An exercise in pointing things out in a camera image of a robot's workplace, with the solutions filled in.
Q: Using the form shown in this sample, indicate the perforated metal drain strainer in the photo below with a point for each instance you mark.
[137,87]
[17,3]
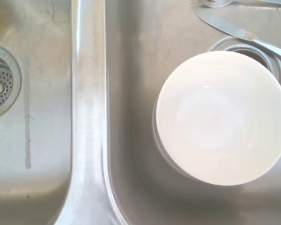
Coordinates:
[2,86]

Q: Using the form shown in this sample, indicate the silver butter knife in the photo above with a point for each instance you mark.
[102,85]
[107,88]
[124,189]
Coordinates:
[215,21]

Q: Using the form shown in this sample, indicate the silver fork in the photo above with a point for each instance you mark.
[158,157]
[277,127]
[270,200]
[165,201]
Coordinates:
[216,2]

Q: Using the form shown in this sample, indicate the white ceramic bowl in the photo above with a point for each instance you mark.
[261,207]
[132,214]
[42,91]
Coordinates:
[220,117]

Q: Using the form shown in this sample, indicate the stainless steel double sink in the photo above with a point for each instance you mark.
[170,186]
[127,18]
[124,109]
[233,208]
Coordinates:
[89,117]

